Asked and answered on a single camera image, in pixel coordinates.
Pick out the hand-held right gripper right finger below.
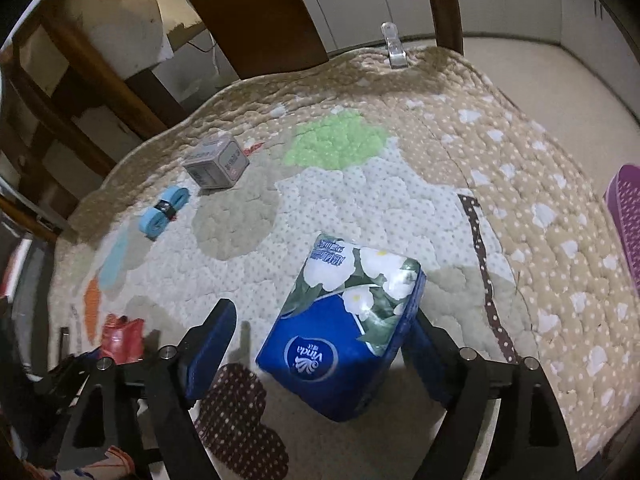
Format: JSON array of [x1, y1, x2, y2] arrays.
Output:
[[400, 307, 576, 480]]

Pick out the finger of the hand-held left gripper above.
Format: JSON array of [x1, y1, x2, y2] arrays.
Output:
[[25, 327, 106, 411]]

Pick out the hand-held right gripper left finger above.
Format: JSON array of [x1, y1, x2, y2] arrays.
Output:
[[55, 298, 238, 480]]

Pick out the shiny red foil packet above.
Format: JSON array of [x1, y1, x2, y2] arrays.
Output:
[[101, 314, 146, 363]]

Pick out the blue floral tissue pack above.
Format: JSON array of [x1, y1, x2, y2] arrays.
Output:
[[255, 232, 426, 423]]

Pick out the purple plastic basket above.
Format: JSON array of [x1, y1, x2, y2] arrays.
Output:
[[602, 164, 640, 301]]

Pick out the light blue tape roll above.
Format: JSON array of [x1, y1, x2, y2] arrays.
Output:
[[139, 186, 192, 241]]

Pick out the quilted patterned mat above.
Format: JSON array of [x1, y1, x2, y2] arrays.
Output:
[[50, 46, 640, 480]]

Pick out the grey square box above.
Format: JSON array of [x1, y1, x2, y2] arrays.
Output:
[[181, 135, 250, 191]]

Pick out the wooden shelf unit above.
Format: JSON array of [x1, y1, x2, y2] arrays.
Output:
[[0, 0, 186, 246]]

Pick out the clear plastic clip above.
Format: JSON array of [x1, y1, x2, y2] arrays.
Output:
[[380, 21, 408, 70]]

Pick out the wooden table leg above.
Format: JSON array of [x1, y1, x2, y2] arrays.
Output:
[[420, 0, 466, 56]]

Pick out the red white striped strap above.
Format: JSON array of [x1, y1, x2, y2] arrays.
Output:
[[75, 446, 136, 480]]

